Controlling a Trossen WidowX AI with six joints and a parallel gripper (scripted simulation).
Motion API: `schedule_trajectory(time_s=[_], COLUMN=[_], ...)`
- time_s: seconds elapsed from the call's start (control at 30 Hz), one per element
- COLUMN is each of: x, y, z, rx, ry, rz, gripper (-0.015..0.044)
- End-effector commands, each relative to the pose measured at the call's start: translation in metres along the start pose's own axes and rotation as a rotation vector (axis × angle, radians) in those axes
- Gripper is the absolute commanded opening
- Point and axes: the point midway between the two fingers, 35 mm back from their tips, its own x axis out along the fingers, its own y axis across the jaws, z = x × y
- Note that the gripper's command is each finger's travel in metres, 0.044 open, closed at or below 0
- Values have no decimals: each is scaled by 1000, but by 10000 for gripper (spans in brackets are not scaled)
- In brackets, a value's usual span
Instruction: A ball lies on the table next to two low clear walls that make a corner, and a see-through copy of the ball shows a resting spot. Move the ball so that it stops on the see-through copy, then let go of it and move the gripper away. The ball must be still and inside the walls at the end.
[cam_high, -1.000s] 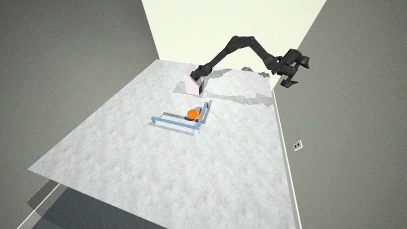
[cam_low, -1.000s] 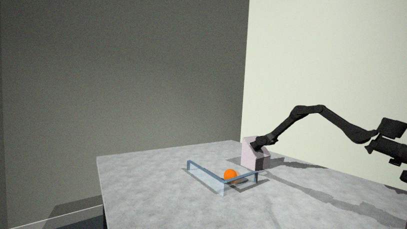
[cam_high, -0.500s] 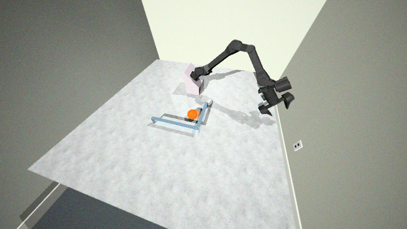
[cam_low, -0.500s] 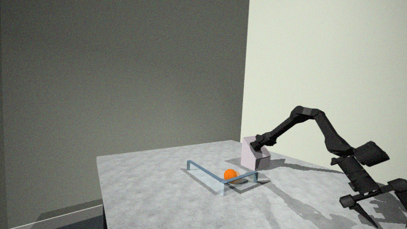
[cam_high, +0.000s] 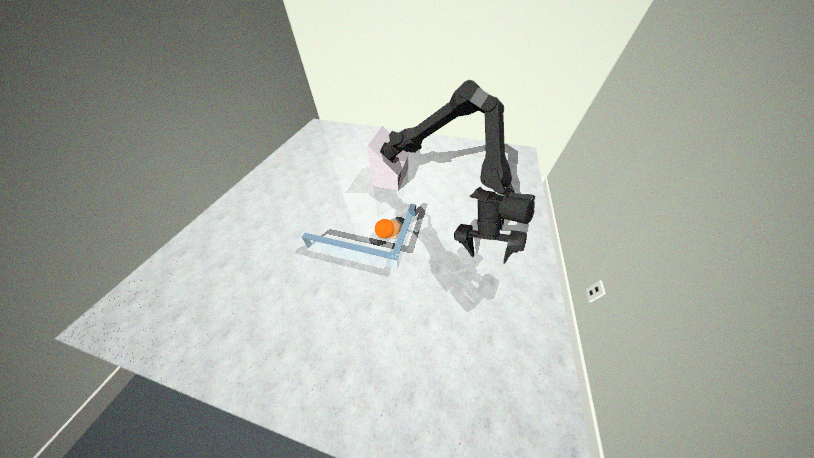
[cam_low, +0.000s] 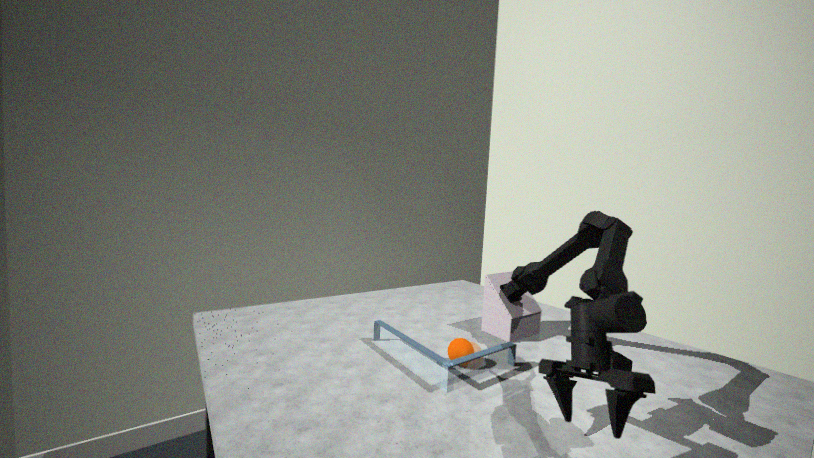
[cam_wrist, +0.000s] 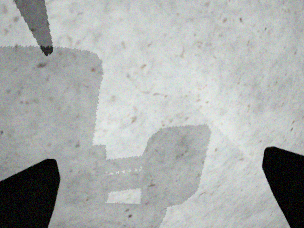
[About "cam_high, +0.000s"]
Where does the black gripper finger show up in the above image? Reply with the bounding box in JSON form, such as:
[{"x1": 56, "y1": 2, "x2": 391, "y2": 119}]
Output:
[
  {"x1": 503, "y1": 247, "x2": 518, "y2": 264},
  {"x1": 459, "y1": 237, "x2": 474, "y2": 257}
]

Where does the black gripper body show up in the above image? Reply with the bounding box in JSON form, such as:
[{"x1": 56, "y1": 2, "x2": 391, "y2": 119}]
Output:
[{"x1": 454, "y1": 214, "x2": 527, "y2": 251}]

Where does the low clear l-shaped glass wall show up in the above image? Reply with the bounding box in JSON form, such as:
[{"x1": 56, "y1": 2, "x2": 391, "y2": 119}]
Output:
[{"x1": 303, "y1": 207, "x2": 416, "y2": 270}]

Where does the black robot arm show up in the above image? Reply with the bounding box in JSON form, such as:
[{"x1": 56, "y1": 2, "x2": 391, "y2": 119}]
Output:
[{"x1": 380, "y1": 79, "x2": 536, "y2": 230}]

